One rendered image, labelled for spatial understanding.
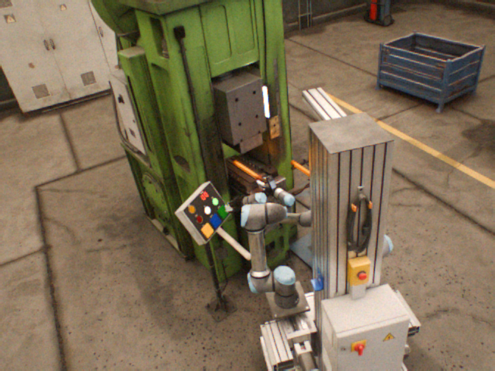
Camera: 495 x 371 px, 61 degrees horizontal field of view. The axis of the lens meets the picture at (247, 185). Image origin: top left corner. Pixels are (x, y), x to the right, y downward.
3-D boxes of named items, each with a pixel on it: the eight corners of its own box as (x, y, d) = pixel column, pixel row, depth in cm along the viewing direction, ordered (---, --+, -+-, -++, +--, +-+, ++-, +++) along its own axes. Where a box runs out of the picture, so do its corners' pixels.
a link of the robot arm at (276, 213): (287, 201, 220) (286, 203, 269) (266, 202, 221) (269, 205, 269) (289, 223, 219) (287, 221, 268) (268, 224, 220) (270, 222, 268)
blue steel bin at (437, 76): (477, 94, 601) (488, 44, 559) (440, 113, 571) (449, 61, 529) (409, 73, 688) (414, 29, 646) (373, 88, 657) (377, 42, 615)
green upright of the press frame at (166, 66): (244, 269, 383) (197, 2, 248) (220, 283, 371) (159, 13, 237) (217, 244, 413) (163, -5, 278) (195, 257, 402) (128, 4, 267)
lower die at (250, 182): (267, 182, 331) (266, 173, 326) (247, 193, 322) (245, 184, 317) (236, 162, 359) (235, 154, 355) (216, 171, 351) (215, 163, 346)
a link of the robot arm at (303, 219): (315, 232, 262) (269, 227, 303) (326, 224, 267) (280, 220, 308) (309, 216, 259) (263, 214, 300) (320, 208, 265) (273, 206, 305)
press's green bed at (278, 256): (291, 258, 386) (288, 220, 359) (259, 279, 370) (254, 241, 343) (255, 229, 424) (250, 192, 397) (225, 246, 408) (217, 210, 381)
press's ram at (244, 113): (275, 125, 310) (271, 73, 287) (233, 145, 294) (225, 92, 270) (242, 109, 339) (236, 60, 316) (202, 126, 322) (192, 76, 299)
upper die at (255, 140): (263, 143, 310) (261, 132, 304) (241, 154, 301) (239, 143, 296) (230, 125, 339) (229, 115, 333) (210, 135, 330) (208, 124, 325)
